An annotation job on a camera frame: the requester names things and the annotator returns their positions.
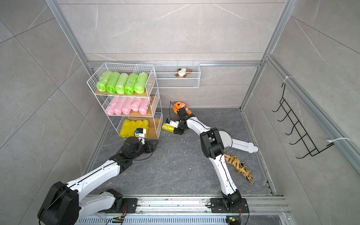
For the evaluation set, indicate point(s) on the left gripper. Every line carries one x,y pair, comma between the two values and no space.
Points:
152,148

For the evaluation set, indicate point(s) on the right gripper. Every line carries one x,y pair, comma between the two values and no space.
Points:
178,131

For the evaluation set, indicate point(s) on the yellow roll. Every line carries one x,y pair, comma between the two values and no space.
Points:
138,124
131,127
145,126
125,129
168,127

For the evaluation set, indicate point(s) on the pink roll small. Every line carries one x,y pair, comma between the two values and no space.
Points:
110,108

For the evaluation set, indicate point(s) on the green roll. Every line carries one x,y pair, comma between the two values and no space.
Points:
140,84
131,81
103,81
110,87
120,85

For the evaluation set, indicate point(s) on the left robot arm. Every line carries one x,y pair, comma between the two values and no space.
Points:
66,203

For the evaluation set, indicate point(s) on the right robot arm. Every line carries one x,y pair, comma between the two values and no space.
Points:
213,149

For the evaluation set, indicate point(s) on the orange shark plush toy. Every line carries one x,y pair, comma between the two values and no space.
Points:
177,105

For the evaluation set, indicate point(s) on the brown white plush toy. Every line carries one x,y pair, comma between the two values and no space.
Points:
183,72

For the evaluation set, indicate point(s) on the brown patterned object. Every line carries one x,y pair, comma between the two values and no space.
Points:
240,167

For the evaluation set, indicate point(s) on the white wire wall basket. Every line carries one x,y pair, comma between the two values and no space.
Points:
173,75

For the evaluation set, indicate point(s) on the white round handled brush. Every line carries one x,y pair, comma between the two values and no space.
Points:
237,144

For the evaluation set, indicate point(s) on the white wire three-tier shelf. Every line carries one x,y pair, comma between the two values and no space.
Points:
129,96

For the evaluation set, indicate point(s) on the black wall hook rack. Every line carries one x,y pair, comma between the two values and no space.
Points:
298,128

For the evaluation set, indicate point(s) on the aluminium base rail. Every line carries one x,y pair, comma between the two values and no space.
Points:
192,210

